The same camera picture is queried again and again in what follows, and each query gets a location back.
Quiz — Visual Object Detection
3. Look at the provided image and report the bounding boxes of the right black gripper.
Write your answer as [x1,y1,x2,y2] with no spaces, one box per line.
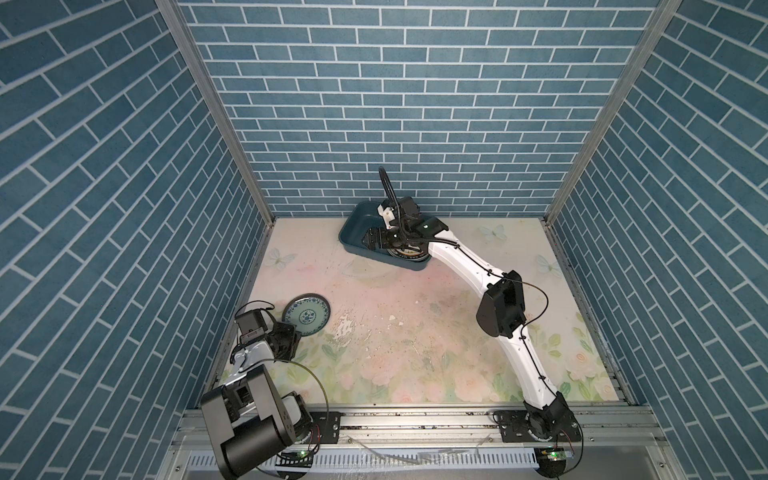
[361,229,410,252]

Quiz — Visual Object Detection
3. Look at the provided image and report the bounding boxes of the teal patterned plate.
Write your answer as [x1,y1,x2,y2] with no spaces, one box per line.
[282,293,331,337]

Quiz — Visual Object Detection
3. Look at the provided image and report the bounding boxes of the yellow floral plate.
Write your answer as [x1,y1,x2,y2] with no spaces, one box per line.
[386,241,429,262]

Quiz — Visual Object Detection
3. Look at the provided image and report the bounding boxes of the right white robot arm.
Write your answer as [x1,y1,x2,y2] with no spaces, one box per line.
[349,197,583,441]

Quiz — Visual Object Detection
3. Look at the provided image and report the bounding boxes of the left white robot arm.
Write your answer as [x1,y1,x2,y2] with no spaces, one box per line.
[201,300,313,479]

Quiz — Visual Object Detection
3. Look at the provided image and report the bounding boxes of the teal plastic bin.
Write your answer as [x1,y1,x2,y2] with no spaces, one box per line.
[338,200,431,271]

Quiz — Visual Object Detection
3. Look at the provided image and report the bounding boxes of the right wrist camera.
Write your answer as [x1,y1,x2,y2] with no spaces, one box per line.
[377,204,399,230]

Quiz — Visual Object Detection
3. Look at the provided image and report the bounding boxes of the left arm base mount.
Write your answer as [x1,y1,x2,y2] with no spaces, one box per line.
[294,410,342,445]

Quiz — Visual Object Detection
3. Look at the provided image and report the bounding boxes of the aluminium front rail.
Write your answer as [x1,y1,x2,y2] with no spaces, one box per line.
[157,403,685,480]

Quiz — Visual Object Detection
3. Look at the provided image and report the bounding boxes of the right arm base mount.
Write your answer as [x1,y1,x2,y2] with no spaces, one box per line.
[490,409,583,443]

